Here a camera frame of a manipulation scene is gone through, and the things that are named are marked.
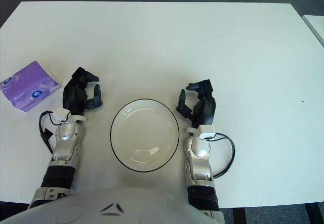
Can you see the white side table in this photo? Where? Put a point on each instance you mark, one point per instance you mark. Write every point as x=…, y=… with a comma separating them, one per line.
x=316, y=26

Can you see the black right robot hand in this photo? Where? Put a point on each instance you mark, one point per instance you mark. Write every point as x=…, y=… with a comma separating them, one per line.
x=206, y=107

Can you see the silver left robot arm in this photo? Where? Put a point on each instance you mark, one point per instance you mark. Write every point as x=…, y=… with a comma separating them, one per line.
x=64, y=133

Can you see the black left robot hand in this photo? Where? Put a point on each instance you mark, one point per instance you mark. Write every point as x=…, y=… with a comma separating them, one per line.
x=72, y=95

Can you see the white plate with black rim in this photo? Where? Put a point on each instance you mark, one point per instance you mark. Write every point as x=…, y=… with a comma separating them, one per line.
x=144, y=133

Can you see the purple tissue paper pack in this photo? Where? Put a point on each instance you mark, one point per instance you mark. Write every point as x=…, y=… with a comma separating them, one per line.
x=27, y=82

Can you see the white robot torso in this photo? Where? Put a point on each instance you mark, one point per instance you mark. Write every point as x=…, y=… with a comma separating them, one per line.
x=76, y=208

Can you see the black table leg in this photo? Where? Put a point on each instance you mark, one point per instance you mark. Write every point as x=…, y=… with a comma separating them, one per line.
x=315, y=215
x=239, y=216

